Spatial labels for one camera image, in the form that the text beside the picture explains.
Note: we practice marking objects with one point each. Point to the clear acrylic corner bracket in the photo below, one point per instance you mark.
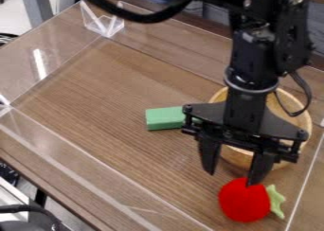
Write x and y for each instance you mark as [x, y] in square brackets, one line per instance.
[105, 25]

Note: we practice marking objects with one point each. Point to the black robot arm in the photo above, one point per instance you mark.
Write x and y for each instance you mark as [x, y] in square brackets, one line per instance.
[273, 47]

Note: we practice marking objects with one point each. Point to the red knitted strawberry fruit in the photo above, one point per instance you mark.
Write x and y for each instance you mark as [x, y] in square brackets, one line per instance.
[248, 203]

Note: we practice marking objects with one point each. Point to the black table clamp mount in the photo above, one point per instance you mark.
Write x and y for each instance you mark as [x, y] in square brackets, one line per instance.
[42, 220]

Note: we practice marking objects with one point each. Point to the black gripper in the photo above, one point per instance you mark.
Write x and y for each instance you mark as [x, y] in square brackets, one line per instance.
[240, 122]

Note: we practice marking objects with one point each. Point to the grey metal post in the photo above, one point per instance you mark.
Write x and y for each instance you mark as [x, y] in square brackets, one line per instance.
[40, 11]

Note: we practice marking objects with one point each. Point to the green rectangular block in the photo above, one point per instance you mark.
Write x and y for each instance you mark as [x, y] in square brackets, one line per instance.
[165, 118]

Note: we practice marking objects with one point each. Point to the wooden bowl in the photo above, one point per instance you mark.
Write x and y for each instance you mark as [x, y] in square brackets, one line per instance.
[240, 157]

